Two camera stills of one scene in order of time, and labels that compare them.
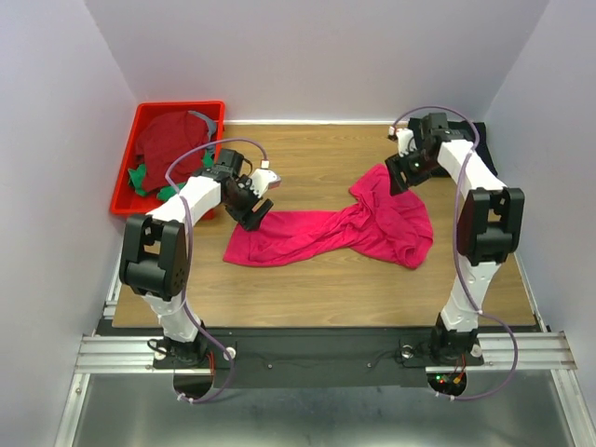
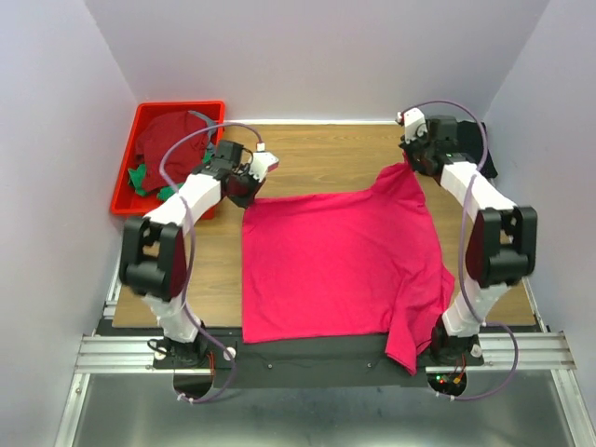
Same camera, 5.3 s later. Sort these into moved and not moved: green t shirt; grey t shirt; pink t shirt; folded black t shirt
Moved: pink t shirt
Not moved: folded black t shirt; green t shirt; grey t shirt
